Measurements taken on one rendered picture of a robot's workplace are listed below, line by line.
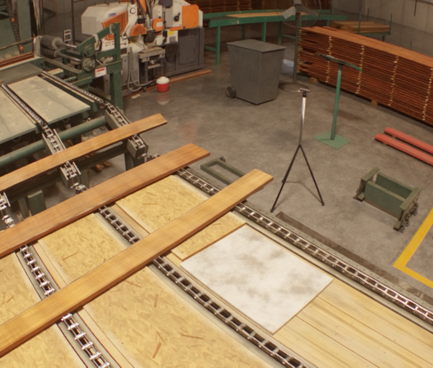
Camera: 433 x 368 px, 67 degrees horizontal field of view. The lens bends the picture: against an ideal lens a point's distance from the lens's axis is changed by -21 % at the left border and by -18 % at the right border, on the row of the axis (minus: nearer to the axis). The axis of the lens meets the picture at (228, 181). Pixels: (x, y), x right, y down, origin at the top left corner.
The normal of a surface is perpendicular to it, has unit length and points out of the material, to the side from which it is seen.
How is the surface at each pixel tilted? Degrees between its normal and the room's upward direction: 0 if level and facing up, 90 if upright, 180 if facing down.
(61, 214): 0
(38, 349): 0
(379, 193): 90
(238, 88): 94
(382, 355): 0
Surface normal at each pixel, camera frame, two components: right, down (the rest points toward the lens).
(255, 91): -0.71, 0.41
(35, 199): 0.70, 0.40
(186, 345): 0.03, -0.85
